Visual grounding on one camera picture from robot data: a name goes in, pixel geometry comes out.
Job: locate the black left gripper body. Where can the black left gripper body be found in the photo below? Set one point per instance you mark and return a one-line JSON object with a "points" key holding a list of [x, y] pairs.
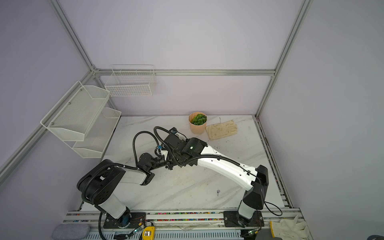
{"points": [[169, 163]]}

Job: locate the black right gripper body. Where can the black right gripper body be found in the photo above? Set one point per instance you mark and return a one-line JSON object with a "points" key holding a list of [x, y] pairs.
{"points": [[168, 139]]}

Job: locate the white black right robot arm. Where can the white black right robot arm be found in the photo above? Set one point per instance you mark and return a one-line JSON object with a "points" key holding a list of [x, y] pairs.
{"points": [[254, 181]]}

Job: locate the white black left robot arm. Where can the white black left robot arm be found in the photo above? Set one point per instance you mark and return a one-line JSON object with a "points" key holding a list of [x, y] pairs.
{"points": [[98, 185]]}

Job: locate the orange pot with green plant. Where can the orange pot with green plant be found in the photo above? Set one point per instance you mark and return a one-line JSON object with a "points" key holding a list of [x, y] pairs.
{"points": [[198, 122]]}

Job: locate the white mesh lower shelf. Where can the white mesh lower shelf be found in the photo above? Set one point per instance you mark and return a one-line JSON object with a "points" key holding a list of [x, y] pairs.
{"points": [[99, 136]]}

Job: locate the white mesh shelf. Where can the white mesh shelf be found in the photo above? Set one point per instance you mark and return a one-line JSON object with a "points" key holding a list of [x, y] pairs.
{"points": [[99, 136], [72, 118]]}

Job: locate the yellow tag box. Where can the yellow tag box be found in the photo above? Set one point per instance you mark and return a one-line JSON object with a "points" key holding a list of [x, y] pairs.
{"points": [[148, 233]]}

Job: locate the white mesh upper shelf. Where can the white mesh upper shelf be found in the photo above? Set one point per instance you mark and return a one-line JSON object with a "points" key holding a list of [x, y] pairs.
{"points": [[72, 118]]}

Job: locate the grey sponge pad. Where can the grey sponge pad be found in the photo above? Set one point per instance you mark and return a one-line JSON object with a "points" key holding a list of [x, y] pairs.
{"points": [[70, 232]]}

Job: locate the white glove yellow cuff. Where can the white glove yellow cuff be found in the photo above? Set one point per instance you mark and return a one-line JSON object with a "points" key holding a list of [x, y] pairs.
{"points": [[287, 229]]}

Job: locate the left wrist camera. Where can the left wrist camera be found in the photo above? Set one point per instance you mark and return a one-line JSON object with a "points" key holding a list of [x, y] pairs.
{"points": [[161, 152]]}

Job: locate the white wire basket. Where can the white wire basket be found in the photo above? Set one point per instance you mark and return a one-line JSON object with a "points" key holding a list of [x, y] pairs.
{"points": [[131, 81]]}

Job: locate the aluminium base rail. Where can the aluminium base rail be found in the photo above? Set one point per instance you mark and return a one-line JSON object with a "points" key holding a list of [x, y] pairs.
{"points": [[172, 220]]}

